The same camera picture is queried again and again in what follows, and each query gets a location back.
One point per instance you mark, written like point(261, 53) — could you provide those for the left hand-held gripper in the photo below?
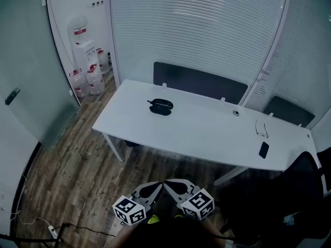
point(129, 210)

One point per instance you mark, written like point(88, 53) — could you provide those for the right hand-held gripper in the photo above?
point(197, 204)

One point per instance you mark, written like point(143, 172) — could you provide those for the black glasses case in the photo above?
point(157, 110)

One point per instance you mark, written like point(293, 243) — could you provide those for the person's right forearm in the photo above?
point(212, 229)

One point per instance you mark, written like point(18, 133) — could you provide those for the person's left forearm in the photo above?
point(123, 235)

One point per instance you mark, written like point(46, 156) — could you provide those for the yellow-green shoe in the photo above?
point(153, 219)
point(178, 216)

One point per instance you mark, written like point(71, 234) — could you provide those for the person's black clothing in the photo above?
point(173, 232)

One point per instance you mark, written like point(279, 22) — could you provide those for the white table leg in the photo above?
point(230, 176)
point(113, 146)

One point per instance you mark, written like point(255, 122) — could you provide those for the black smartphone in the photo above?
point(263, 150)

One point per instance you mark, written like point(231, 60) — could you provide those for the black mesh office chair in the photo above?
point(279, 198)

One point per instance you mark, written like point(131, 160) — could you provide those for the long dark desk partition panel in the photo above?
point(200, 83)

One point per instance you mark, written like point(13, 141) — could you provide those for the white power strip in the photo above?
point(53, 231)

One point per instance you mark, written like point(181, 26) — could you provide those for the clear water jug red cap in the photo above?
point(103, 61)
point(78, 84)
point(95, 80)

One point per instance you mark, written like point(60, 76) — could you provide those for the short dark desk partition panel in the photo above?
point(289, 111)

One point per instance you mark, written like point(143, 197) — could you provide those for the white water dispenser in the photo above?
point(86, 54)

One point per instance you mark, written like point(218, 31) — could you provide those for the dark metal door lock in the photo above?
point(12, 96)

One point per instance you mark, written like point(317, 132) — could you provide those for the large clear water bottle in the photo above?
point(77, 31)

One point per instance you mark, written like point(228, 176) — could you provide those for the frosted glass door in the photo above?
point(28, 61)

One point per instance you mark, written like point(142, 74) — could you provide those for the wall switch panel row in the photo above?
point(97, 3)

